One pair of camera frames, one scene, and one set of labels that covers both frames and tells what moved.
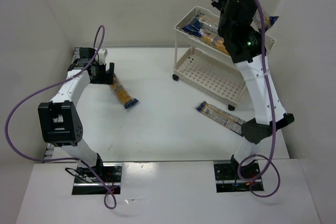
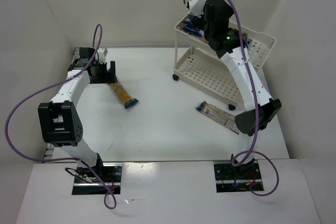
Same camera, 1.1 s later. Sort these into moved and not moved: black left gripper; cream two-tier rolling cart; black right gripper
Moved: black right gripper
Not moved: cream two-tier rolling cart; black left gripper
